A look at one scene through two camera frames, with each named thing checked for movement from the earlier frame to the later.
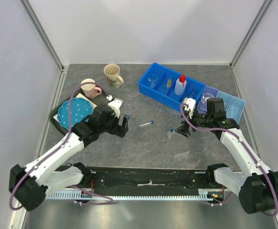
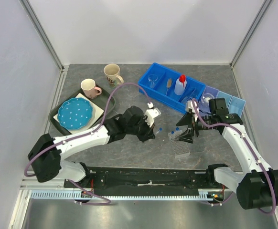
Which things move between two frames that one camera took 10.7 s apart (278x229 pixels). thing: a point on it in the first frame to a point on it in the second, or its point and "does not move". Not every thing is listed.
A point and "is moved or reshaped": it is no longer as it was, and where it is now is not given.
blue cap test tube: (152, 122) is moved or reshaped
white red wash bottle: (180, 85) does not move
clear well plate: (179, 143) does not move
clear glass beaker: (152, 78) does not move
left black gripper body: (115, 128) to (143, 130)
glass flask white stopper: (205, 97) does not move
